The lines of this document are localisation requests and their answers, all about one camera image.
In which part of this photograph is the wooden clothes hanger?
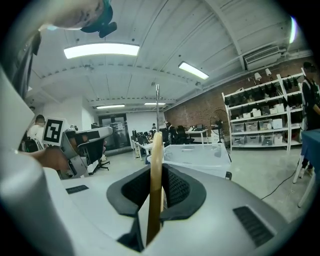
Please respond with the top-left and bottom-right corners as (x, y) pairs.
(145, 84), (165, 248)

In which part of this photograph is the table with blue cloth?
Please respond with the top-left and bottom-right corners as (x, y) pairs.
(296, 128), (320, 209)

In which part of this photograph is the black glass double door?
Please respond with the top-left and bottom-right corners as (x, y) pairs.
(97, 113), (131, 151)

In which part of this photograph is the black standing fan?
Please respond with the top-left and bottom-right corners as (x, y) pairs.
(209, 108), (231, 144)

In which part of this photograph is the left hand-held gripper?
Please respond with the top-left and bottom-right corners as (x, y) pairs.
(41, 117), (114, 179)

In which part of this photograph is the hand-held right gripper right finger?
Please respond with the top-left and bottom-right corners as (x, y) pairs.
(159, 163), (208, 223)

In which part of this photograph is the long white desk row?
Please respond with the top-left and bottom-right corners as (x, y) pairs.
(131, 138), (154, 161)

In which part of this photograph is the black floor cable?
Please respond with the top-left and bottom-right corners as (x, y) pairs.
(260, 159), (301, 201)

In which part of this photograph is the large rectangular ceiling light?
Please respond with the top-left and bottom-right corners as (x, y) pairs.
(63, 42), (141, 60)

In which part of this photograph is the white office desk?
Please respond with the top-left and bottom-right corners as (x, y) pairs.
(185, 128), (210, 145)

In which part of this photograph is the long thin ceiling light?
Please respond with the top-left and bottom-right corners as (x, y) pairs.
(95, 103), (126, 110)

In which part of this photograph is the black office chair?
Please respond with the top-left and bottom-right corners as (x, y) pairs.
(175, 125), (195, 145)

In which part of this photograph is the white air conditioner unit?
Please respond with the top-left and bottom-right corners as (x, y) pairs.
(242, 45), (281, 72)

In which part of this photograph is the white storage shelf rack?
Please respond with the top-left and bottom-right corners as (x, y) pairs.
(221, 71), (308, 152)

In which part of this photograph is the person's dark shirt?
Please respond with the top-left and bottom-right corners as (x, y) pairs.
(3, 31), (42, 101)

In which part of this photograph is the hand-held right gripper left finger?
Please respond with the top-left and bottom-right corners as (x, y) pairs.
(106, 165), (152, 252)

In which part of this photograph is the slanted rectangular ceiling light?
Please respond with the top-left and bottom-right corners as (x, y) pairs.
(177, 60), (210, 81)

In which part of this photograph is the person's left forearm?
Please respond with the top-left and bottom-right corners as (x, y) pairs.
(23, 146), (69, 174)

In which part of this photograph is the clear plastic container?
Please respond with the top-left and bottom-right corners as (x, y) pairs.
(146, 142), (232, 180)

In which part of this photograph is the person's head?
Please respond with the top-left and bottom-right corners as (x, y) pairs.
(39, 0), (107, 29)

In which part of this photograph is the teal head-worn camera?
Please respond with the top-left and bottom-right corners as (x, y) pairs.
(79, 0), (118, 39)

